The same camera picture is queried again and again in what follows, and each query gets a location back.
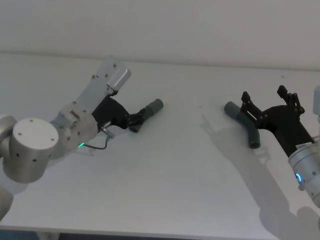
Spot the thin dark gripper cable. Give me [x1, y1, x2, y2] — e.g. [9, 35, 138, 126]
[81, 126, 116, 151]

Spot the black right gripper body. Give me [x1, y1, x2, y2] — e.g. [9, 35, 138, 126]
[257, 104, 316, 157]

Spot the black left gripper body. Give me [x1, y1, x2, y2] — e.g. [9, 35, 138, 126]
[91, 95, 131, 131]

